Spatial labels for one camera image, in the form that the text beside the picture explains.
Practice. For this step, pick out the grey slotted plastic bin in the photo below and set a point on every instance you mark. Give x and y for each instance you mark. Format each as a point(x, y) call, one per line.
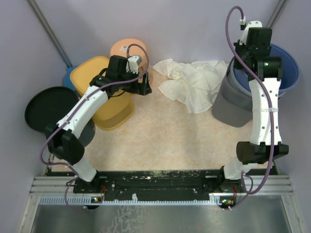
point(232, 107)

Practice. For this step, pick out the white crumpled cloth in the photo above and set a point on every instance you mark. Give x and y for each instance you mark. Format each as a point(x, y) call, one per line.
point(195, 85)

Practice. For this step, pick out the dark blue cylindrical bin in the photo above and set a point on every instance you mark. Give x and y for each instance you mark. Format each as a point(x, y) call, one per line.
point(49, 106)

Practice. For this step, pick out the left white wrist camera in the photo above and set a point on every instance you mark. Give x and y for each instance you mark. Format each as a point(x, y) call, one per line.
point(133, 63)

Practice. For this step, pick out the blue folded towel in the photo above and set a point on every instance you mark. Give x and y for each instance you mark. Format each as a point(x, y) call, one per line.
point(67, 82)

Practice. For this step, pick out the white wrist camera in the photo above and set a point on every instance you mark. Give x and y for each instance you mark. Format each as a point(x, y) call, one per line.
point(245, 26)
point(133, 63)

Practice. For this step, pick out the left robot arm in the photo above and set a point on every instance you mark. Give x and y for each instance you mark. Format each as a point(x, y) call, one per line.
point(63, 137)

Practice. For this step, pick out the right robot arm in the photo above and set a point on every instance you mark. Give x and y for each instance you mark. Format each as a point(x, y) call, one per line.
point(265, 72)

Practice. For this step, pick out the blue plastic bucket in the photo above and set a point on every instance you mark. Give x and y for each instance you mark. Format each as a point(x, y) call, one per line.
point(239, 79)

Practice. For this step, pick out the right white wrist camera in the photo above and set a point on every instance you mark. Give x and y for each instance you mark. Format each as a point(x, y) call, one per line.
point(245, 26)

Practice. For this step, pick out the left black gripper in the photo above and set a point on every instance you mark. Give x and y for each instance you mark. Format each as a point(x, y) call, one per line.
point(143, 88)

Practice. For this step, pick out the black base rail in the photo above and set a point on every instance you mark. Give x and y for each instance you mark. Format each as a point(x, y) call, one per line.
point(160, 187)

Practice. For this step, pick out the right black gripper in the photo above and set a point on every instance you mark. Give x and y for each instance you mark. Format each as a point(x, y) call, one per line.
point(236, 64)

